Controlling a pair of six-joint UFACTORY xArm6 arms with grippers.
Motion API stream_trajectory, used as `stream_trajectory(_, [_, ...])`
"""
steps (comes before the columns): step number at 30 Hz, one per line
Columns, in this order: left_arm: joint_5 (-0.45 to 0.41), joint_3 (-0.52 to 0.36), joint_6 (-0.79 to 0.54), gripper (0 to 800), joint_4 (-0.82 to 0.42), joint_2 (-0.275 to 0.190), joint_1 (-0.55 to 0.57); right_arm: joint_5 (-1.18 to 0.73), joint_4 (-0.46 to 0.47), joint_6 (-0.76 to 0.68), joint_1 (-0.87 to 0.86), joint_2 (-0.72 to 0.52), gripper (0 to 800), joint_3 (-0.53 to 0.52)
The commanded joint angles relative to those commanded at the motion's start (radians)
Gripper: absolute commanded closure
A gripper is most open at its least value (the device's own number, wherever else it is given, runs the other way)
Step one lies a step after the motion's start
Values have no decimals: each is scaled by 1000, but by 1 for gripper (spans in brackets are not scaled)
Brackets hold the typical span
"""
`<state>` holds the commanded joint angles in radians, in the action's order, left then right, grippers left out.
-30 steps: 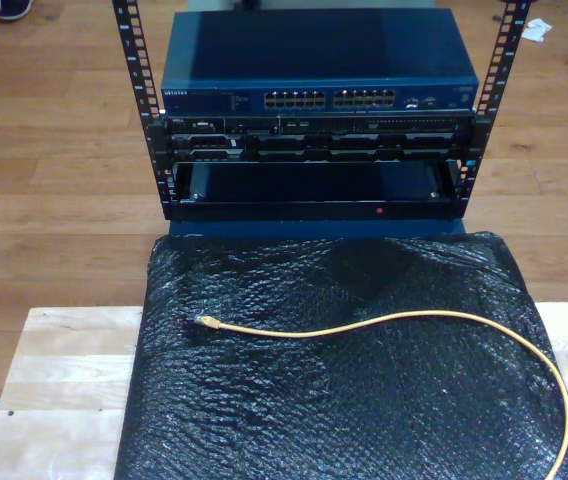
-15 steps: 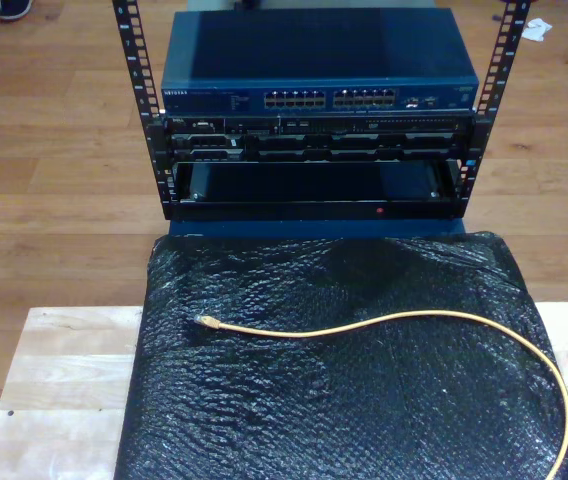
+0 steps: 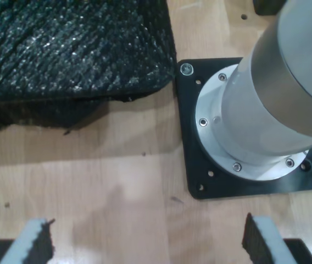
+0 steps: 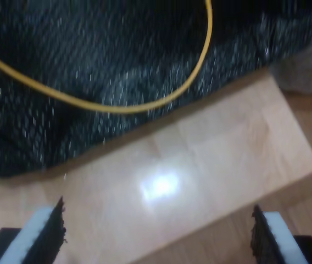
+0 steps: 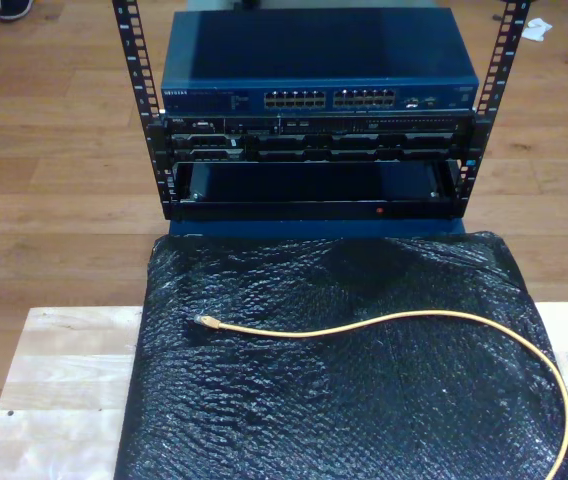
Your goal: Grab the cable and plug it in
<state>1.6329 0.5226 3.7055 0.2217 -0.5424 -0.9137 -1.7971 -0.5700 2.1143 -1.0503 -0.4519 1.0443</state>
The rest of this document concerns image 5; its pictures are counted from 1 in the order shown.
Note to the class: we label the black rack server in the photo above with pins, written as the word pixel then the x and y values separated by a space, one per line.
pixel 289 141

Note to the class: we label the small red round light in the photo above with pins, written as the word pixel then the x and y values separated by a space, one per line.
pixel 379 210

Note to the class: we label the black bubble mat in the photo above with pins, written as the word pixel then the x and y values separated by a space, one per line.
pixel 314 400

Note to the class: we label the white crumpled paper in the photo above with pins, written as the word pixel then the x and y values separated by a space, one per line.
pixel 536 30

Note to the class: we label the person's foot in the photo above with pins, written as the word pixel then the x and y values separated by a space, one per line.
pixel 14 7

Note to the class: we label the blue network switch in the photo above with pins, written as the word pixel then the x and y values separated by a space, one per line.
pixel 314 50

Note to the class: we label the black perforated rack post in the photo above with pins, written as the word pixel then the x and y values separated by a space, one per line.
pixel 136 60
pixel 506 40

